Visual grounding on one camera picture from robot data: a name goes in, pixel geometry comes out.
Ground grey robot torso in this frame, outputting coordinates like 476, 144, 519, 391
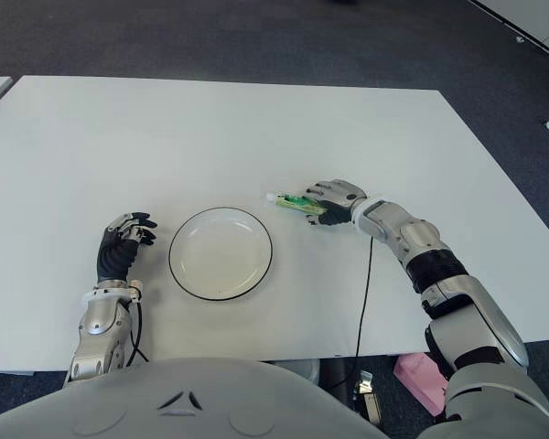
0, 357, 391, 439

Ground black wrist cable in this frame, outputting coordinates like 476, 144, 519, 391
353, 236, 374, 363
125, 300, 150, 368

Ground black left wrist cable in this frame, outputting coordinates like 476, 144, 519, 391
125, 300, 150, 368

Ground silver metal bracket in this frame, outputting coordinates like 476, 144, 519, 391
352, 369, 382, 429

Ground white neighbouring table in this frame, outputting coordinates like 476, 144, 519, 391
468, 0, 549, 63

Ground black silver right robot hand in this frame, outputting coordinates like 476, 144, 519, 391
303, 178, 370, 228

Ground green white toothpaste tube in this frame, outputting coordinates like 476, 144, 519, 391
264, 191, 327, 217

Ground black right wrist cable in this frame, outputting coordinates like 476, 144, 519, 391
353, 236, 374, 363

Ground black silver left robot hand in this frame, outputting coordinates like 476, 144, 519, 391
95, 210, 159, 284

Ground white plate with black rim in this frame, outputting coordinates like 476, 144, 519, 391
167, 207, 275, 302

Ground pink cardboard box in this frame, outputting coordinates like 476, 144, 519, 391
392, 352, 450, 418

